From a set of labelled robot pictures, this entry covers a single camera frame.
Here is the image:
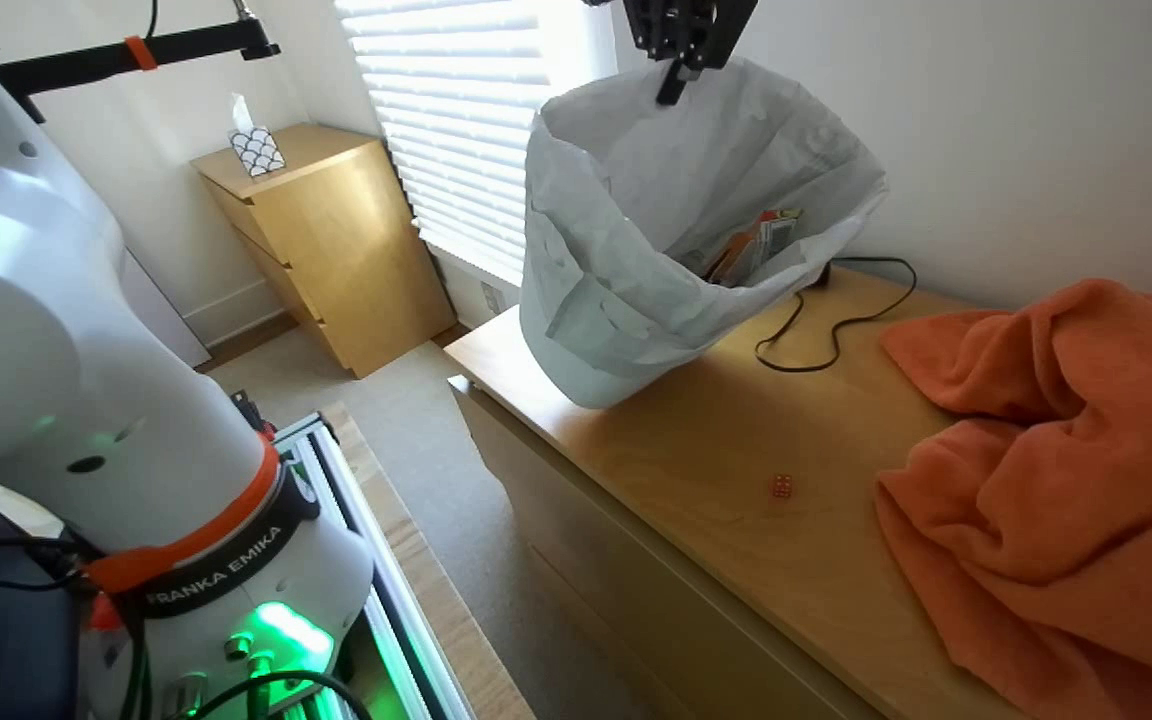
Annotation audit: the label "aluminium frame rail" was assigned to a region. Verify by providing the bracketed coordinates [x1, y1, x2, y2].
[271, 412, 480, 720]

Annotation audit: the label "small wooden cabinet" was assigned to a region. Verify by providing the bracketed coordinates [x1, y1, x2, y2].
[192, 121, 461, 381]

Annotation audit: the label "long wooden dresser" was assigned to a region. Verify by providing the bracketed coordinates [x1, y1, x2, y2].
[442, 254, 1048, 720]

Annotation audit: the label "orange cloth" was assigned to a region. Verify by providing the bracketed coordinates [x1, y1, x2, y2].
[871, 276, 1152, 720]

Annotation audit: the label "white window blinds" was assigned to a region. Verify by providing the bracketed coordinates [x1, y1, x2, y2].
[333, 0, 627, 291]

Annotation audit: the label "black bar with orange tape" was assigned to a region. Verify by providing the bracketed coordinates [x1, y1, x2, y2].
[0, 10, 285, 93]

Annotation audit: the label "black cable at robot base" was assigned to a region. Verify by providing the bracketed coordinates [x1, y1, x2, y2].
[178, 665, 373, 720]
[0, 527, 88, 597]

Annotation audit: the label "patterned tissue box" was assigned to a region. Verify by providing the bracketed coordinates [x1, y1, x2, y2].
[229, 93, 286, 184]

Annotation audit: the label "white flat panel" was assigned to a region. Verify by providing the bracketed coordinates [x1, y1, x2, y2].
[112, 250, 212, 371]

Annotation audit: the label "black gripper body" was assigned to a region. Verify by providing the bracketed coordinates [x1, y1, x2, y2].
[619, 0, 759, 64]

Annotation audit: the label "thin black cable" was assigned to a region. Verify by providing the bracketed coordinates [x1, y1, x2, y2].
[752, 250, 924, 375]

